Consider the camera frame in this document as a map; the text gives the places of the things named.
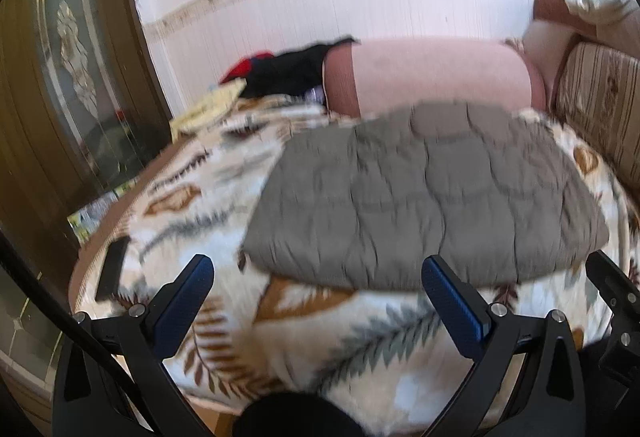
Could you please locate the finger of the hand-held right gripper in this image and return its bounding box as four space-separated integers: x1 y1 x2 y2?
584 251 640 388

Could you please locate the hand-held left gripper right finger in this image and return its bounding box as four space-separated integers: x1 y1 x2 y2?
421 254 586 437

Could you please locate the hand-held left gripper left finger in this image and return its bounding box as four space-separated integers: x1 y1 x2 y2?
52 253 216 437

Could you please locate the grey quilted padded jacket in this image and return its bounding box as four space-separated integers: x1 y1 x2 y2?
240 100 611 293

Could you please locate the black phone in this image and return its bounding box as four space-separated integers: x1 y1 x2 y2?
94 236 132 303

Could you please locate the leaf-print fleece blanket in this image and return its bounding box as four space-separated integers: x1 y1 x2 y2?
67 97 640 423

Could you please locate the striped floral sofa cushion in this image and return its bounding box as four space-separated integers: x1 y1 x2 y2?
552 40 640 190

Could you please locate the pale yellow cloth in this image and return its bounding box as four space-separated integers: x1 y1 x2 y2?
170 80 248 140

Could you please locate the pink sofa bolster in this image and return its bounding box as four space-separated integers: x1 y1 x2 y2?
322 37 548 118

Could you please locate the pink sofa corner cushion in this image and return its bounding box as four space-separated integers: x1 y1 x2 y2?
522 0 598 110

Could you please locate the black and red clothing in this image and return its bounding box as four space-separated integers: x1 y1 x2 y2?
217 36 361 100

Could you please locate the wooden door with glass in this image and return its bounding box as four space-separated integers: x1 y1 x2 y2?
0 0 173 248

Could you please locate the black cable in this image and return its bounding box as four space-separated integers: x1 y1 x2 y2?
0 232 156 437

